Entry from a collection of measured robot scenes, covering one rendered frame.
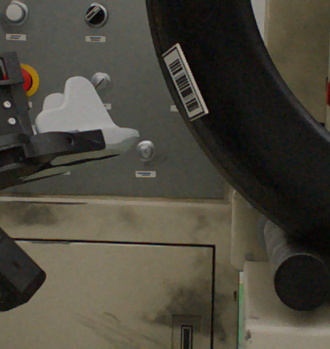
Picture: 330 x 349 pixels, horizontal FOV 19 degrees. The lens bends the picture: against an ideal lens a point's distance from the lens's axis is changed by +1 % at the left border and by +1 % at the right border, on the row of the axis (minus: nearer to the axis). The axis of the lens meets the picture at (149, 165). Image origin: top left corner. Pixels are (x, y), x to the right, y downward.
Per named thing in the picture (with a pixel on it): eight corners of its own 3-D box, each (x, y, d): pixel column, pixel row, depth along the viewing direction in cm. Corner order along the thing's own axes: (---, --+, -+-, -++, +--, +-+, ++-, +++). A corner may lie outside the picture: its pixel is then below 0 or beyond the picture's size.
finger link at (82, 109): (138, 63, 72) (29, 75, 67) (162, 139, 71) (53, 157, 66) (118, 79, 75) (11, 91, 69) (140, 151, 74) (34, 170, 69)
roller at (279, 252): (307, 216, 111) (298, 255, 111) (268, 207, 111) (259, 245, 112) (338, 262, 76) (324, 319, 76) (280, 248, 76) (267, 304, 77)
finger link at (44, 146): (110, 121, 68) (-4, 139, 63) (117, 142, 67) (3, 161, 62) (80, 142, 71) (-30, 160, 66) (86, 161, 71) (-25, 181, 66)
